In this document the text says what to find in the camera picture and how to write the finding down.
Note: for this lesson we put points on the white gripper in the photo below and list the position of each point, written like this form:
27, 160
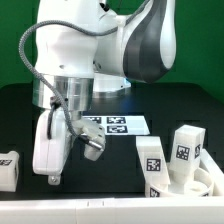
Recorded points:
52, 145

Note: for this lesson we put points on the white round stool seat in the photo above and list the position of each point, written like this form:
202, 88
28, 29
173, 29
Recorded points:
202, 184

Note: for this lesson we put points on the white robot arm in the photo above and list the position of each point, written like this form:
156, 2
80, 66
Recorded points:
86, 50

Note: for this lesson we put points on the white fiducial marker sheet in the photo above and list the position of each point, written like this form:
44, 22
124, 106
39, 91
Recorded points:
122, 125

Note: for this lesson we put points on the white L-shaped fence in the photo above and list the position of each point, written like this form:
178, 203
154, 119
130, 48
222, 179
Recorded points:
196, 210

